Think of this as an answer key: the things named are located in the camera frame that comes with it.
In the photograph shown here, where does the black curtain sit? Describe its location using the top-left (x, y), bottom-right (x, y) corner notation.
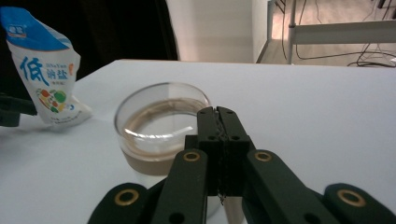
top-left (0, 0), bottom-right (179, 101)

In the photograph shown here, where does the white table mat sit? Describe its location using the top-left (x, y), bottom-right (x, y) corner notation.
top-left (0, 59), bottom-right (396, 224)

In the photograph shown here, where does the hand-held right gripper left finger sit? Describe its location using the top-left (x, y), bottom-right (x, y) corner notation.
top-left (185, 105), bottom-right (224, 197)

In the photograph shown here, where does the black cable bundle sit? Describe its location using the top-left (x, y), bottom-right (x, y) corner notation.
top-left (279, 0), bottom-right (396, 68)

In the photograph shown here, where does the white panel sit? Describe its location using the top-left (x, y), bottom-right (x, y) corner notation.
top-left (166, 0), bottom-right (255, 63)

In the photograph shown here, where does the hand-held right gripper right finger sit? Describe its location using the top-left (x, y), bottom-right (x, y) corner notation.
top-left (217, 105), bottom-right (257, 199)

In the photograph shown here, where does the blue white milk carton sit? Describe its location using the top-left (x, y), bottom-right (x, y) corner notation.
top-left (0, 6), bottom-right (93, 127)

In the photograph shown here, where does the white metal desk frame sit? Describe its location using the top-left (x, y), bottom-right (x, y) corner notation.
top-left (265, 0), bottom-right (396, 65)

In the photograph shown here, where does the clear glass pitcher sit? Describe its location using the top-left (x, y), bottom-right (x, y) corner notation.
top-left (113, 81), bottom-right (217, 219)

